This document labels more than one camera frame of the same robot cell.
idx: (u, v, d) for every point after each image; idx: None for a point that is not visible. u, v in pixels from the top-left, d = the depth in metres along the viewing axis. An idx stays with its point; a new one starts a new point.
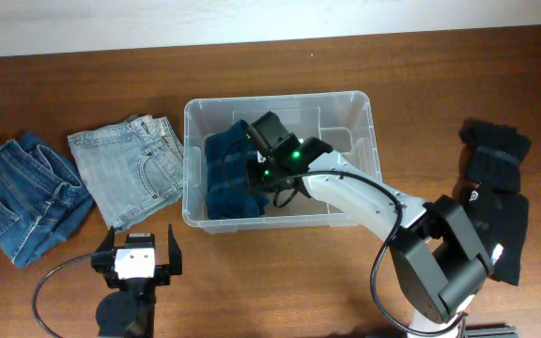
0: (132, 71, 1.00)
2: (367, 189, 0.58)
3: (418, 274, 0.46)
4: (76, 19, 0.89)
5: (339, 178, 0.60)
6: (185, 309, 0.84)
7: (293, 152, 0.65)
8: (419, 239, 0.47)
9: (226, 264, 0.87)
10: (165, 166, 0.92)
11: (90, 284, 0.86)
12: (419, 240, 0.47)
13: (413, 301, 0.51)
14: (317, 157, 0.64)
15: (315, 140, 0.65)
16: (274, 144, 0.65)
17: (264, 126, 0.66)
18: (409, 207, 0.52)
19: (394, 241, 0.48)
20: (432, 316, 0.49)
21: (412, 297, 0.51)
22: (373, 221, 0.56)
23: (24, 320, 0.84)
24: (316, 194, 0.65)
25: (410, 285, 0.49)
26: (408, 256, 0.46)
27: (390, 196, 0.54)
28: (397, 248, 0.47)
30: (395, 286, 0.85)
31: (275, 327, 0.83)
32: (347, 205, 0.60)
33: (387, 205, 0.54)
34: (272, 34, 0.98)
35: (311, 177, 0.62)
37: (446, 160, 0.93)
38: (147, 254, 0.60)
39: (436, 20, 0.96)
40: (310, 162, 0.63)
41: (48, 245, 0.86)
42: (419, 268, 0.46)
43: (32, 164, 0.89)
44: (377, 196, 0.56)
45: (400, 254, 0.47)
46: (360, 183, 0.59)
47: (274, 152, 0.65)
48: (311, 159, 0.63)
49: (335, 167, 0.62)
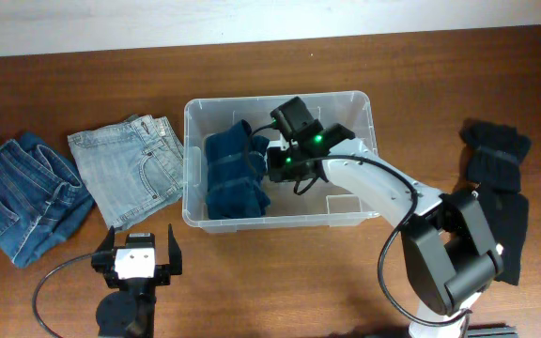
0: (131, 70, 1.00)
2: (385, 176, 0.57)
3: (426, 262, 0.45)
4: (76, 19, 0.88)
5: (358, 164, 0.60)
6: (185, 310, 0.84)
7: (316, 137, 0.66)
8: (431, 228, 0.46)
9: (226, 264, 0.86)
10: (165, 166, 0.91)
11: (89, 285, 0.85)
12: (430, 229, 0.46)
13: (418, 291, 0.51)
14: (338, 142, 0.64)
15: (338, 127, 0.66)
16: (298, 128, 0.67)
17: (289, 109, 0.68)
18: (425, 196, 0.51)
19: (407, 227, 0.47)
20: (436, 308, 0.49)
21: (417, 286, 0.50)
22: (386, 207, 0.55)
23: (23, 321, 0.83)
24: (334, 179, 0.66)
25: (417, 274, 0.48)
26: (418, 244, 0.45)
27: (408, 185, 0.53)
28: (408, 234, 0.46)
30: (397, 286, 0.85)
31: (276, 328, 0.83)
32: (363, 190, 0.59)
33: (404, 192, 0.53)
34: (272, 34, 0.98)
35: (330, 161, 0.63)
37: (446, 160, 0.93)
38: (147, 254, 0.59)
39: (436, 21, 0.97)
40: (331, 147, 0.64)
41: (48, 245, 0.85)
42: (428, 257, 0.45)
43: (32, 164, 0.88)
44: (394, 183, 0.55)
45: (409, 241, 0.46)
46: (378, 169, 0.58)
47: (298, 134, 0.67)
48: (331, 145, 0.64)
49: (355, 153, 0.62)
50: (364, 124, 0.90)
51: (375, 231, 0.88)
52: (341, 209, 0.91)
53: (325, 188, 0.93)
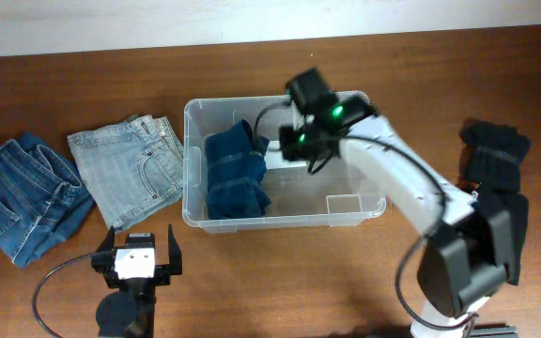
0: (131, 70, 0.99)
2: (413, 171, 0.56)
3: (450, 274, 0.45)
4: (76, 19, 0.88)
5: (383, 151, 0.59)
6: (185, 310, 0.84)
7: (333, 109, 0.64)
8: (459, 241, 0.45)
9: (226, 264, 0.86)
10: (165, 165, 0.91)
11: (89, 284, 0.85)
12: (459, 241, 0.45)
13: (429, 286, 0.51)
14: (359, 117, 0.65)
15: (356, 100, 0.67)
16: (314, 99, 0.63)
17: (305, 81, 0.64)
18: (454, 204, 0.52)
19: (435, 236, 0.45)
20: (444, 305, 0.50)
21: (429, 284, 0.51)
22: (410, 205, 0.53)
23: (23, 321, 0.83)
24: (347, 156, 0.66)
25: (434, 277, 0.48)
26: (446, 257, 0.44)
27: (438, 188, 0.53)
28: (437, 245, 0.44)
30: (396, 286, 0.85)
31: (276, 327, 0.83)
32: (387, 182, 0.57)
33: (434, 194, 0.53)
34: (272, 34, 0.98)
35: (351, 142, 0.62)
37: (446, 160, 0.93)
38: (147, 254, 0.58)
39: (436, 21, 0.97)
40: (349, 122, 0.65)
41: (48, 245, 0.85)
42: (452, 269, 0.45)
43: (33, 164, 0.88)
44: (423, 181, 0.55)
45: (436, 251, 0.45)
46: (406, 161, 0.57)
47: (314, 107, 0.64)
48: (350, 118, 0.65)
49: (379, 138, 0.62)
50: None
51: (376, 231, 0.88)
52: (341, 209, 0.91)
53: (325, 188, 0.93)
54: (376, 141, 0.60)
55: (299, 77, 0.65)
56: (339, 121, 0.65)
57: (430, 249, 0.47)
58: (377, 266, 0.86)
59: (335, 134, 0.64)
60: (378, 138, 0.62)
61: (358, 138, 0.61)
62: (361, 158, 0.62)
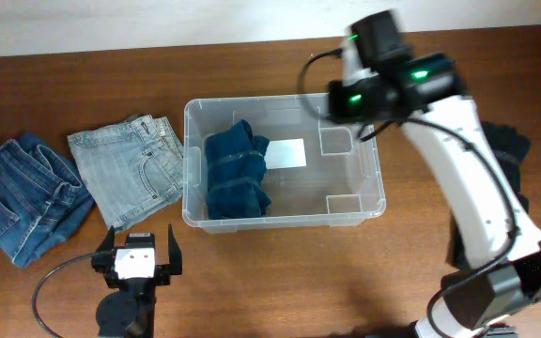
0: (132, 71, 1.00)
2: (492, 190, 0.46)
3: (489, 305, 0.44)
4: (76, 19, 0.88)
5: (462, 149, 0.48)
6: (185, 310, 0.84)
7: (414, 69, 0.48)
8: (516, 282, 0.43)
9: (226, 263, 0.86)
10: (165, 166, 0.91)
11: (89, 284, 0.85)
12: (515, 283, 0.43)
13: (452, 299, 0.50)
14: (440, 86, 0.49)
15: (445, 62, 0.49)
16: (385, 52, 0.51)
17: (380, 24, 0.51)
18: (522, 237, 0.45)
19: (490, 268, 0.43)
20: (460, 318, 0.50)
21: (455, 297, 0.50)
22: (473, 222, 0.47)
23: (23, 321, 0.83)
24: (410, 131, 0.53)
25: (467, 297, 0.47)
26: (494, 291, 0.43)
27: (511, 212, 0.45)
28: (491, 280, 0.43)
30: (396, 286, 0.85)
31: (275, 327, 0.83)
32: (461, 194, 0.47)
33: (503, 220, 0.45)
34: (272, 34, 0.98)
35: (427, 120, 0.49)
37: None
38: (147, 254, 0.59)
39: (436, 21, 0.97)
40: (429, 90, 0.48)
41: (48, 245, 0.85)
42: (493, 302, 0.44)
43: (32, 164, 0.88)
44: (496, 203, 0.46)
45: (486, 284, 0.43)
46: (483, 172, 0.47)
47: (383, 62, 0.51)
48: (431, 85, 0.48)
49: (461, 130, 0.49)
50: None
51: (376, 231, 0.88)
52: (341, 209, 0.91)
53: (325, 188, 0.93)
54: (454, 133, 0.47)
55: (369, 20, 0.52)
56: (416, 84, 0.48)
57: (477, 282, 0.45)
58: (377, 266, 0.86)
59: (408, 102, 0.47)
60: (458, 130, 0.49)
61: (434, 126, 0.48)
62: (426, 143, 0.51)
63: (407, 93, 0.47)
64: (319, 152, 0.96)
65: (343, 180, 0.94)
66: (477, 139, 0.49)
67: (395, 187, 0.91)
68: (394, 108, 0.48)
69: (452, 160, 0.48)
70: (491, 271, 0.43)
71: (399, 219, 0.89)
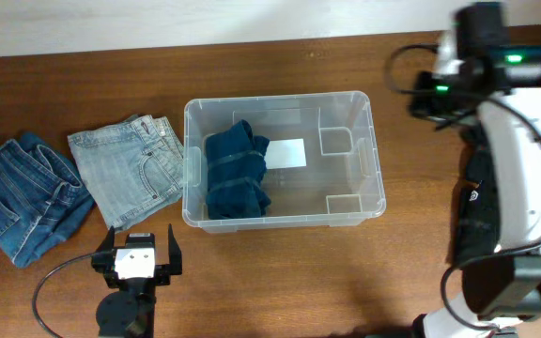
0: (132, 71, 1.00)
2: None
3: (504, 290, 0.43)
4: (76, 19, 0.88)
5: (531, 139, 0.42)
6: (185, 309, 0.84)
7: (512, 53, 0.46)
8: None
9: (226, 263, 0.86)
10: (165, 165, 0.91)
11: (90, 284, 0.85)
12: (540, 275, 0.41)
13: (472, 277, 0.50)
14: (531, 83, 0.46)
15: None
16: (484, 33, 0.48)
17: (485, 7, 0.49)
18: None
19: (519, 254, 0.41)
20: (473, 299, 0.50)
21: (475, 276, 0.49)
22: (515, 210, 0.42)
23: (23, 320, 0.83)
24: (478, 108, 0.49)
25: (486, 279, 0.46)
26: (516, 276, 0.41)
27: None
28: (517, 265, 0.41)
30: (396, 286, 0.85)
31: (275, 327, 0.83)
32: (512, 176, 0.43)
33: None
34: (272, 34, 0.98)
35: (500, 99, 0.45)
37: (446, 160, 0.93)
38: (147, 254, 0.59)
39: (437, 21, 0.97)
40: (517, 78, 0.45)
41: (48, 245, 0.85)
42: (509, 288, 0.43)
43: (33, 164, 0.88)
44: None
45: (511, 268, 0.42)
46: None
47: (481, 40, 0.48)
48: (522, 74, 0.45)
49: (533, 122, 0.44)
50: (364, 123, 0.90)
51: (376, 231, 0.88)
52: (341, 209, 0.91)
53: (325, 188, 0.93)
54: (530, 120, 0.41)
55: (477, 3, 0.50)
56: (506, 66, 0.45)
57: (502, 265, 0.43)
58: (377, 266, 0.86)
59: (492, 78, 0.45)
60: (533, 121, 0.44)
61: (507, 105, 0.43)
62: (492, 122, 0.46)
63: (496, 72, 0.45)
64: (319, 152, 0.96)
65: (343, 180, 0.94)
66: None
67: (395, 187, 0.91)
68: (477, 84, 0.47)
69: (517, 143, 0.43)
70: (520, 256, 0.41)
71: (399, 219, 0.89)
